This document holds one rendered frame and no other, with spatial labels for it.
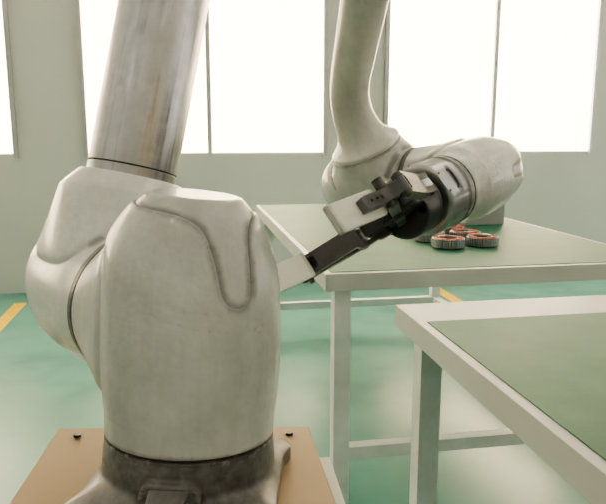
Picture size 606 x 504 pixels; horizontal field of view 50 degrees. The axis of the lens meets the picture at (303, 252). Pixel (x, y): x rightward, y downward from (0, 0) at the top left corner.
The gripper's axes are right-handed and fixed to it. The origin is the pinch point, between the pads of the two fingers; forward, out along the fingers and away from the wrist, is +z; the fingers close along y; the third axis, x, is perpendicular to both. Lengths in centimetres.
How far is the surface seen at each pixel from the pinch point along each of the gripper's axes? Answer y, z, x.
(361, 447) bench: -116, -83, 36
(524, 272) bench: -63, -129, 18
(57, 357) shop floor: -287, -78, -68
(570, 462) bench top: -7.8, -26.5, 37.0
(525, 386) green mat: -18, -41, 29
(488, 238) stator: -81, -150, 3
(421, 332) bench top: -45, -57, 15
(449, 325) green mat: -41, -61, 17
